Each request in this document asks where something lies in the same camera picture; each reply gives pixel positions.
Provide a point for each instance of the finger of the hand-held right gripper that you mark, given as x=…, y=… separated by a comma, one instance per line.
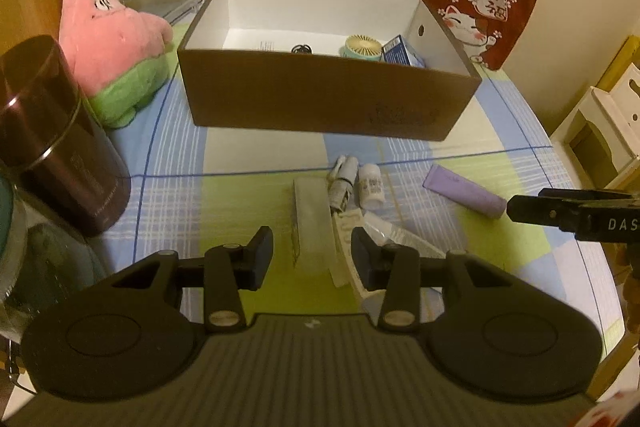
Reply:
x=540, y=209
x=590, y=195

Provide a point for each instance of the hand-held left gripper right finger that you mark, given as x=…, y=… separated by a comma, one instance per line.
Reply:
x=361, y=257

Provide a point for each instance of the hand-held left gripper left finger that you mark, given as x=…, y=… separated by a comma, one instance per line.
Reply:
x=263, y=259

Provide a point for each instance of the white striped packet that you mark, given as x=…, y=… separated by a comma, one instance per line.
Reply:
x=345, y=247

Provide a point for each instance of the white sachet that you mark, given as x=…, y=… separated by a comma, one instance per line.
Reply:
x=400, y=234

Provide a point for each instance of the frosted translucent plastic case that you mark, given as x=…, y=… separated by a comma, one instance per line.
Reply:
x=312, y=227

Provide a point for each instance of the white pill bottle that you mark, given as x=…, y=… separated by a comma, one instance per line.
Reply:
x=371, y=187

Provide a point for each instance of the grey small tube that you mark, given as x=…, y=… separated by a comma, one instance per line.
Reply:
x=342, y=187

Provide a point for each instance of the purple tube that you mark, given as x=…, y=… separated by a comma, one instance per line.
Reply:
x=460, y=189

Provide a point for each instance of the brown cardboard box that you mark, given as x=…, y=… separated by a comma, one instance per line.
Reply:
x=300, y=97

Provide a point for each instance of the blue white medicine box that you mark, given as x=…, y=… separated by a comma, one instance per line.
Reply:
x=400, y=52

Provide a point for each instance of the mint green handheld fan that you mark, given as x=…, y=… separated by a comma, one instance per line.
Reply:
x=362, y=47

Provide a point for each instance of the white wooden stool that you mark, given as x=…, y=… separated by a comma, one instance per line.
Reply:
x=610, y=117

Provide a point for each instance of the blue-tinted glass jar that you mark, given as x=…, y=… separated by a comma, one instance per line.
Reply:
x=45, y=267

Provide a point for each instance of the maroon metal canister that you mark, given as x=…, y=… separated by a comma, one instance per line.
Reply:
x=60, y=147

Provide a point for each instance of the pink starfish plush toy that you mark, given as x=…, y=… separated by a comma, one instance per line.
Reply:
x=110, y=32

